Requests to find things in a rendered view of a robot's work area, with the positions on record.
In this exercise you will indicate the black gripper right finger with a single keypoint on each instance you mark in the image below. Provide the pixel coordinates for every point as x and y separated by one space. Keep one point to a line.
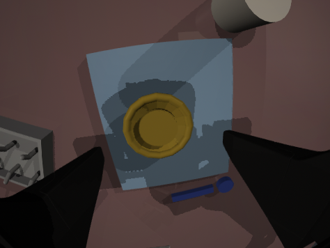
291 184

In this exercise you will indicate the grey cylinder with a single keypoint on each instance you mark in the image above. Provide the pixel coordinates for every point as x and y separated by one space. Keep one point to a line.
236 16

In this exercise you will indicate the light blue flat mat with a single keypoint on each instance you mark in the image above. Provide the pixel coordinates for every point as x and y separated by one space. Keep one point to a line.
199 72

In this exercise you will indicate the golden yellow round plate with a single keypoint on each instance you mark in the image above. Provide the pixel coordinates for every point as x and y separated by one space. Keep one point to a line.
158 125

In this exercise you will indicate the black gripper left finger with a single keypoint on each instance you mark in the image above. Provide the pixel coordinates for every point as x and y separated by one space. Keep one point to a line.
57 211

